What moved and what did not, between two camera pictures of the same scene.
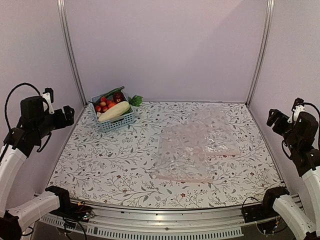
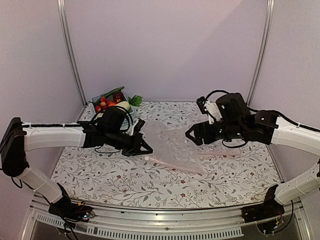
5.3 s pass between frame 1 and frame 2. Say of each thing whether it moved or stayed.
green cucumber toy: stayed
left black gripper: moved
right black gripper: moved
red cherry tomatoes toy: stayed
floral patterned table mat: stayed
